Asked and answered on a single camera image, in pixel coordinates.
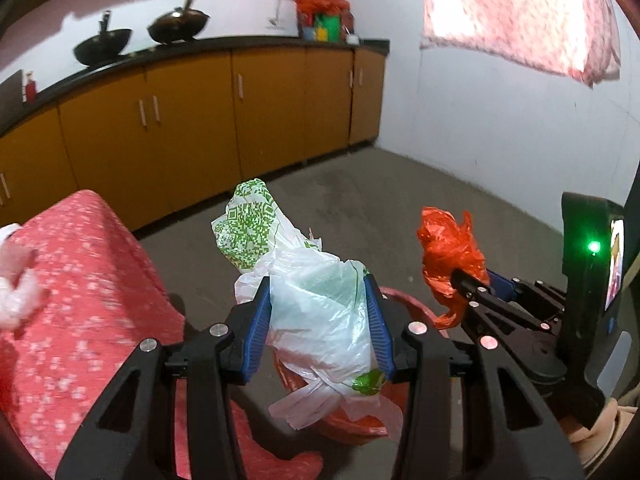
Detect small orange plastic bag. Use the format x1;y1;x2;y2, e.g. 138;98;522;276
416;206;489;330

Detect red bottle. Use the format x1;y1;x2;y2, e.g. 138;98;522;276
24;72;37;103

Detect orange lower cabinets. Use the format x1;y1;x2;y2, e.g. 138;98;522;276
1;36;390;230

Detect red bag of items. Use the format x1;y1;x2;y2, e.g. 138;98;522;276
295;0;355;42

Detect black wok without lid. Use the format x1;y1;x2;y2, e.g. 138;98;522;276
74;10;132;66

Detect red trash bin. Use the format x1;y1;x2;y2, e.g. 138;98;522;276
273;286;452;447

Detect red floral tablecloth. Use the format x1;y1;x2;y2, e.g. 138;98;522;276
1;191;322;479

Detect pink window curtain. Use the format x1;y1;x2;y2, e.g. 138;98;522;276
422;0;622;87

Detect dark cutting board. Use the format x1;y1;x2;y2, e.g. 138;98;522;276
0;70;24;127

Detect black wok with lid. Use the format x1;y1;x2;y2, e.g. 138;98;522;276
148;0;209;44

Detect clear bubble wrap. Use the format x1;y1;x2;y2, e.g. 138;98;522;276
1;223;48;332

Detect white green printed plastic bag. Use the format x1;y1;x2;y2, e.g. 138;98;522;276
212;179;386;430

